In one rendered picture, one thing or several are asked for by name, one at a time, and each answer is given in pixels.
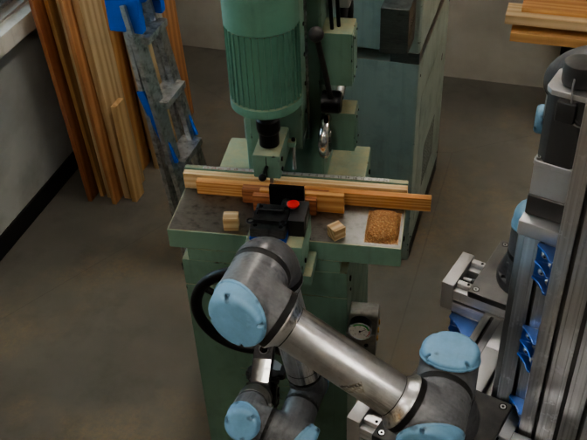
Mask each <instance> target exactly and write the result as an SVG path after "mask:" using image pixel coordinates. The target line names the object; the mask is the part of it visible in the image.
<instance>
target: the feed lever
mask: <svg viewBox="0 0 587 440"><path fill-rule="evenodd" d="M308 37H309V39H310V40H311V41H312V42H314V43H315V47H316V51H317V54H318V58H319V62H320V66H321V72H322V76H323V79H324V84H325V87H326V90H323V91H322V93H321V111H322V112H323V113H340V112H341V111H342V91H336V90H332V88H331V85H330V81H329V76H328V69H327V66H326V61H325V58H324V53H323V50H322V45H321V41H322V39H323V37H324V31H323V29H322V28H321V27H319V26H314V27H312V28H311V29H310V30H309V32H308Z"/></svg>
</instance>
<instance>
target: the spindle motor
mask: <svg viewBox="0 0 587 440"><path fill-rule="evenodd" d="M220 2H221V11H222V19H223V26H224V43H225V52H226V61H227V71H228V80H229V88H230V99H231V107H232V109H233V110H234V111H235V112H236V113H238V114H239V115H241V116H244V117H246V118H249V119H254V120H274V119H278V118H282V117H285V116H288V115H289V114H291V113H293V112H295V111H296V110H297V109H298V108H299V107H300V105H301V103H302V80H301V56H300V8H299V0H220Z"/></svg>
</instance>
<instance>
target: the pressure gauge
mask: <svg viewBox="0 0 587 440"><path fill-rule="evenodd" d="M365 329H366V330H365ZM363 330H364V331H363ZM359 331H362V332H360V333H359ZM348 333H349V335H350V336H351V337H352V338H354V339H356V340H366V339H368V338H369V337H370V336H371V334H372V322H371V321H370V320H369V319H368V318H366V317H363V316H355V317H353V318H352V319H351V320H350V321H349V328H348Z"/></svg>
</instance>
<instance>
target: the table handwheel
mask: <svg viewBox="0 0 587 440"><path fill-rule="evenodd" d="M227 269H228V267H225V268H221V269H217V270H215V271H213V272H210V273H208V274H206V275H205V276H204V277H202V278H201V279H200V280H199V281H198V282H197V284H196V285H195V287H194V289H193V291H192V294H191V298H190V307H191V311H192V314H193V317H194V319H195V321H196V322H197V324H198V325H199V326H200V327H201V329H202V330H203V331H204V332H205V333H206V334H207V335H208V336H210V337H211V338H212V339H213V340H214V341H216V342H218V343H219V344H221V345H223V346H225V347H228V348H230V349H233V350H236V351H239V352H242V353H247V354H253V352H254V346H253V347H243V345H242V344H241V345H240V346H238V345H235V344H233V343H231V342H229V341H228V340H227V339H225V338H224V337H223V336H222V335H221V334H220V333H219V332H218V331H217V330H216V328H215V327H214V326H213V325H212V324H211V323H210V321H209V320H208V319H207V317H206V315H205V314H204V310H203V306H202V299H203V296H204V293H205V292H206V293H208V294H210V295H211V296H212V295H213V293H214V289H213V288H211V287H210V286H211V285H213V284H215V283H217V282H218V281H220V280H221V279H222V277H223V276H224V274H225V272H226V270H227Z"/></svg>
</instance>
